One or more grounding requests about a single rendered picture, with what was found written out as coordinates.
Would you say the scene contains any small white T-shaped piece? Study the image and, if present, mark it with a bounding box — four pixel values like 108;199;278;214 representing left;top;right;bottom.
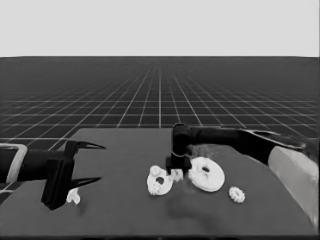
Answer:
65;187;82;205

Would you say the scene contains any large thick white disc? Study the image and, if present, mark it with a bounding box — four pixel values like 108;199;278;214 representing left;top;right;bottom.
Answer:
187;156;226;193

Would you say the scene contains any round white carrier with pins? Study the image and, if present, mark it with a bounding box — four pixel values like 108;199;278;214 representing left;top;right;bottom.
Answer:
146;165;174;197

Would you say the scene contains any small white toothed gear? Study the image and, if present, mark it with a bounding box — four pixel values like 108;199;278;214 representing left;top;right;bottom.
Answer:
228;186;246;204
170;168;185;183
147;183;162;197
149;165;163;178

